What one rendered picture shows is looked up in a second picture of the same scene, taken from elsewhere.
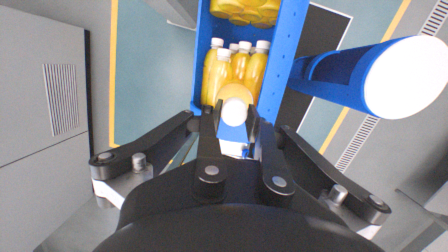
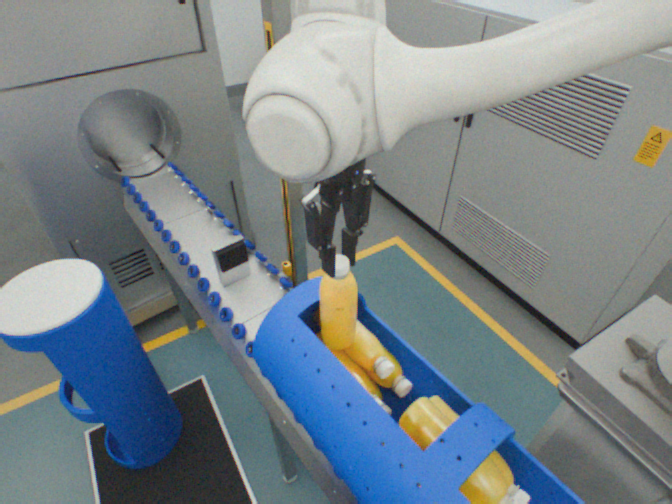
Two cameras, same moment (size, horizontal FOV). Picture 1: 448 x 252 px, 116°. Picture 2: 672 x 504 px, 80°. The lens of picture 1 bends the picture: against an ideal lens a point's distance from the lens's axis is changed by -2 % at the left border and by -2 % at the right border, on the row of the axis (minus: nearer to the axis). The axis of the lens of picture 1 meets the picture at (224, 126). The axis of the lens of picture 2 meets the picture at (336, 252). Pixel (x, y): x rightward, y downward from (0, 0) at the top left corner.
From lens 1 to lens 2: 56 cm
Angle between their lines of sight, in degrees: 34
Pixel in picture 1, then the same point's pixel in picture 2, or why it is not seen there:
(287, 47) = (338, 397)
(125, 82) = (468, 329)
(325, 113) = not seen: outside the picture
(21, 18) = (612, 277)
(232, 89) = (351, 286)
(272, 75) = (325, 361)
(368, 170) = not seen: outside the picture
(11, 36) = (592, 252)
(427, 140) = not seen: outside the picture
